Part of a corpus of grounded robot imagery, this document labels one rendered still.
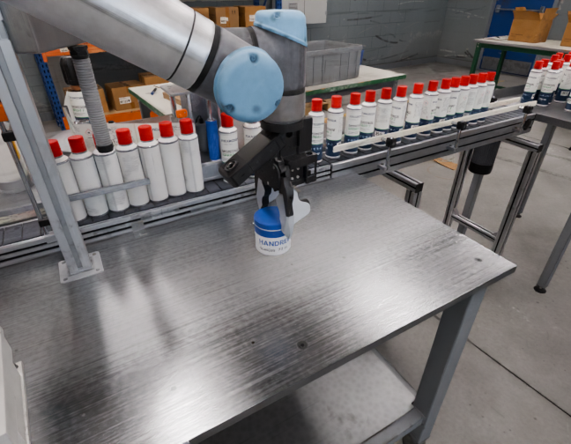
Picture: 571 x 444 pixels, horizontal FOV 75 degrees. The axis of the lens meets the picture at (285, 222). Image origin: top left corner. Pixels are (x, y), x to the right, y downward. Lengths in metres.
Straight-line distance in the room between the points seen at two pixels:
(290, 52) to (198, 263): 0.53
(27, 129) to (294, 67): 0.50
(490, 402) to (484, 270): 0.92
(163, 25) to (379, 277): 0.66
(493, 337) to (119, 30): 1.92
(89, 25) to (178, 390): 0.52
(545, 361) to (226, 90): 1.87
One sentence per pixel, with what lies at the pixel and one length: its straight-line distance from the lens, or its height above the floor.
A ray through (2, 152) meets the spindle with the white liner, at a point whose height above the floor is 1.00.
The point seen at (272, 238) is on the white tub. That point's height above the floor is 0.99.
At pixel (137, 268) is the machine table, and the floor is 0.83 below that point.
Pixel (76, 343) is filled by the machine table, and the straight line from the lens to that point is 0.81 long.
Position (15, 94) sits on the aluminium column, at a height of 1.22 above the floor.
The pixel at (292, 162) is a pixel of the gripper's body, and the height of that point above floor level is 1.13.
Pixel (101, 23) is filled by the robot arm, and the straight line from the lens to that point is 0.40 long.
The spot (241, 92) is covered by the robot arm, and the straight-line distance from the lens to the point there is 0.41.
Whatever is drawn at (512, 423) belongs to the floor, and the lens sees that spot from 1.79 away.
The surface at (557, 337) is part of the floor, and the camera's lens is 2.21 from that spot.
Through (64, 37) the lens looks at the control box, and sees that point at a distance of 0.85.
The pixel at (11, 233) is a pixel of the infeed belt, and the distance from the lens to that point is 1.11.
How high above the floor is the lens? 1.38
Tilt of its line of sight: 32 degrees down
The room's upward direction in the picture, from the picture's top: straight up
